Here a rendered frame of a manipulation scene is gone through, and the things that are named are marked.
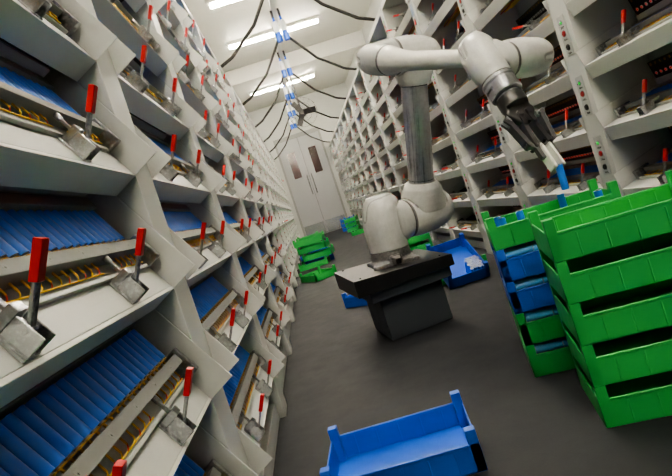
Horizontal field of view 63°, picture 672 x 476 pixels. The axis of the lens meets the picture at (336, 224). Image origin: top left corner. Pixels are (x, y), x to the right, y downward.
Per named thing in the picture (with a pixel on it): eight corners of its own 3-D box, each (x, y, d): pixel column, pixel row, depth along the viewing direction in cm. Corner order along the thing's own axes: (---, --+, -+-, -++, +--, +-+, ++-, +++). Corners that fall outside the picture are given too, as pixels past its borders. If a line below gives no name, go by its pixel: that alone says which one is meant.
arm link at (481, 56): (492, 67, 139) (529, 61, 145) (462, 25, 145) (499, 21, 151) (472, 96, 148) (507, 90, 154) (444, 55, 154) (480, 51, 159)
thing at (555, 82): (576, 86, 172) (553, 49, 171) (505, 119, 232) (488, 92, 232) (628, 51, 173) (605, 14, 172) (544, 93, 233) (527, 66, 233)
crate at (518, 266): (505, 283, 130) (495, 251, 130) (497, 267, 149) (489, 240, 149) (637, 247, 123) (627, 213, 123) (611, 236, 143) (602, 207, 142)
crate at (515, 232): (495, 251, 130) (485, 219, 129) (489, 240, 149) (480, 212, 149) (627, 213, 123) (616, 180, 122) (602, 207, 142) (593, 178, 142)
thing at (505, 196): (523, 205, 243) (507, 179, 243) (479, 206, 304) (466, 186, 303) (560, 180, 244) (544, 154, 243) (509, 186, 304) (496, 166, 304)
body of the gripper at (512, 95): (515, 101, 148) (533, 127, 145) (489, 109, 146) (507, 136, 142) (527, 82, 142) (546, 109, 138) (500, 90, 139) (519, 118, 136)
